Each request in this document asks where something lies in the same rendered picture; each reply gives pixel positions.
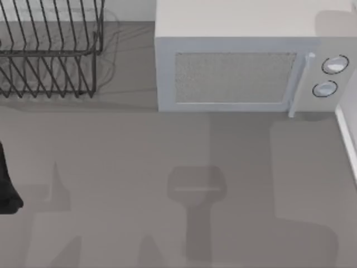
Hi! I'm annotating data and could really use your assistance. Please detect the pale microwave door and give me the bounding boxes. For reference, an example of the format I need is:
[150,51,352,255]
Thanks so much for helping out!
[155,37,320,113]

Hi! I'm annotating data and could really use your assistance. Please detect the pale microwave oven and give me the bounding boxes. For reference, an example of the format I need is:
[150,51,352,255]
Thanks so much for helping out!
[154,0,357,118]

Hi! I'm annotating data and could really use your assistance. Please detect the small white microwave knob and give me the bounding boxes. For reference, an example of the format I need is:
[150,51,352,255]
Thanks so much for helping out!
[312,80,339,98]

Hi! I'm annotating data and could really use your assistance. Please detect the large white microwave knob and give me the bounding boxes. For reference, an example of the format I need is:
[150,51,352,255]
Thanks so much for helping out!
[321,54,350,75]

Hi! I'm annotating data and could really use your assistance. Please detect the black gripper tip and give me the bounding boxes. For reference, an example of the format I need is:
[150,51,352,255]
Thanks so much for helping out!
[0,142,24,215]

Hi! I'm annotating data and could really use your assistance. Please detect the dark wire dish rack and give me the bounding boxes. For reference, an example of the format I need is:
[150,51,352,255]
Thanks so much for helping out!
[0,0,106,99]

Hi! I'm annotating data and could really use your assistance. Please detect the pale microwave door handle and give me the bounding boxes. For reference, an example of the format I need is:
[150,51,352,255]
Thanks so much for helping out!
[288,52,316,118]

